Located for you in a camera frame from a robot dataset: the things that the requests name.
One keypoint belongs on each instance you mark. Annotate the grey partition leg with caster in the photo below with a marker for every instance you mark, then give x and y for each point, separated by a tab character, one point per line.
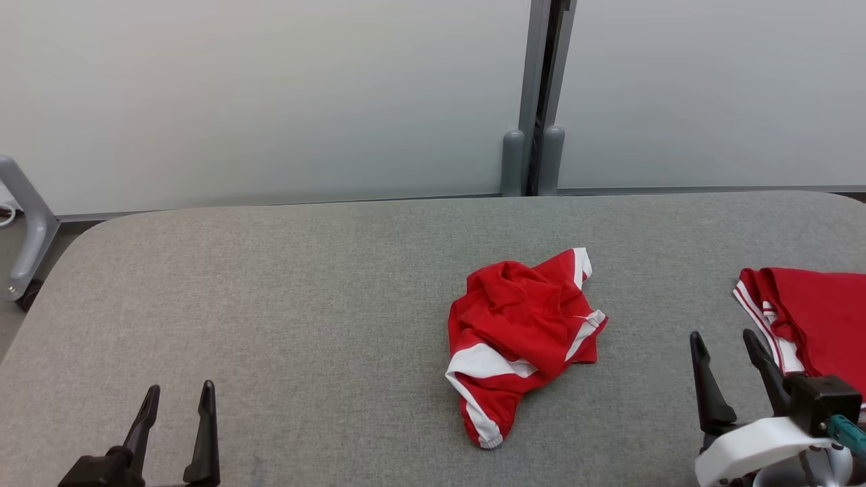
34	223

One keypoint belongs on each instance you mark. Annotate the grey metal partition post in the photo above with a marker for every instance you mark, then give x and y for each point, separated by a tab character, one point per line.
551	162
512	162

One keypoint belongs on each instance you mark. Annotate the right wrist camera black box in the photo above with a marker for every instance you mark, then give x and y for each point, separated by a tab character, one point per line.
818	402

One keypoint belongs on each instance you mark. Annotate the white partition panel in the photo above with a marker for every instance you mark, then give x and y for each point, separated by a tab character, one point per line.
710	88
237	88

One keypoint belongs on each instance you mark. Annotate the red white jersey shirt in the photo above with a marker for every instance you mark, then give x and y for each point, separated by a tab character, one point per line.
825	311

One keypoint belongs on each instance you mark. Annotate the red white Bulls shorts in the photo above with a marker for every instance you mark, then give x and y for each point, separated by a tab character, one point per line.
521	304

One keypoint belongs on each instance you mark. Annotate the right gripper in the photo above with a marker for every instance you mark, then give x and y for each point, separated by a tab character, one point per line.
822	470

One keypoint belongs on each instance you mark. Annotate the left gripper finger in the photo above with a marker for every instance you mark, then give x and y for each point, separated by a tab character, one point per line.
205	439
135	439

